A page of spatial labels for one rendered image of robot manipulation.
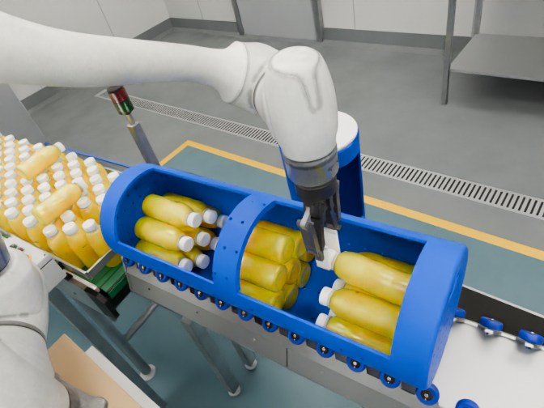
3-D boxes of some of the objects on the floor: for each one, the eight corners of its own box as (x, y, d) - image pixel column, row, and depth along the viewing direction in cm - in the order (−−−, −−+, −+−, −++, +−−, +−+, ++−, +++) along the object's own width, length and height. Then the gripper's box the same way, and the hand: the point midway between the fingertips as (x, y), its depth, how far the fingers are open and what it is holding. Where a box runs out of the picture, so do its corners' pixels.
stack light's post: (215, 291, 233) (133, 127, 160) (210, 288, 235) (125, 125, 162) (219, 285, 235) (139, 121, 162) (214, 282, 237) (133, 120, 164)
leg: (252, 371, 193) (213, 295, 152) (243, 367, 196) (201, 291, 155) (259, 361, 197) (222, 284, 155) (249, 356, 200) (210, 279, 158)
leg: (235, 399, 186) (189, 327, 144) (226, 393, 189) (177, 320, 147) (243, 388, 189) (199, 313, 147) (233, 382, 192) (187, 308, 150)
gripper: (311, 209, 64) (328, 295, 80) (353, 147, 74) (360, 236, 89) (270, 199, 68) (295, 283, 84) (316, 142, 77) (329, 227, 93)
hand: (327, 248), depth 84 cm, fingers closed on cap, 4 cm apart
